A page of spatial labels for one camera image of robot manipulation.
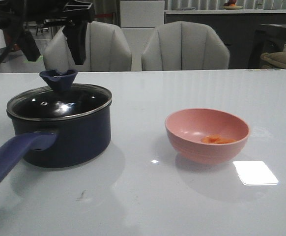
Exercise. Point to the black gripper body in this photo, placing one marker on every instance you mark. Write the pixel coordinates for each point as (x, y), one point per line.
(74, 15)

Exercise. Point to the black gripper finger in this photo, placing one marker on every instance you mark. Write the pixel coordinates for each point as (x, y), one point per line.
(28, 46)
(76, 39)

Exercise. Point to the glass lid blue knob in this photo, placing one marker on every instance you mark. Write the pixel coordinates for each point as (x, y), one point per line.
(60, 99)

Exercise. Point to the pink bowl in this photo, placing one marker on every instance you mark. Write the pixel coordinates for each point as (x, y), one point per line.
(186, 128)

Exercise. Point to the orange ham slices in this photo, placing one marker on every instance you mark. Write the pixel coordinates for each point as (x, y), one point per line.
(216, 139)

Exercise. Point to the left beige chair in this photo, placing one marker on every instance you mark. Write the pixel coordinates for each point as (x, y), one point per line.
(107, 50)

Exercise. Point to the beige chair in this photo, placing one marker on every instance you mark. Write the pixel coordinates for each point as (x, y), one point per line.
(107, 50)
(184, 46)

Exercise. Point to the white cabinet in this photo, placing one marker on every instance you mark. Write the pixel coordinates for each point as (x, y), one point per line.
(138, 20)

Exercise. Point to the right beige chair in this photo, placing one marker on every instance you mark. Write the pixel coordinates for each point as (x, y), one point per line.
(184, 46)

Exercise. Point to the fruit plate on counter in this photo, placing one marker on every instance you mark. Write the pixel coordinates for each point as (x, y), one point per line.
(231, 5)

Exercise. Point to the grey counter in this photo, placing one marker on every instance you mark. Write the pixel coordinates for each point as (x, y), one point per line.
(236, 28)

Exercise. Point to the dark washing machine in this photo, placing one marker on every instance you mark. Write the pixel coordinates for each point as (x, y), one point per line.
(268, 38)

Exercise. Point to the dark blue saucepan purple handle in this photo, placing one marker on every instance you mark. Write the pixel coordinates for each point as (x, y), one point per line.
(56, 144)

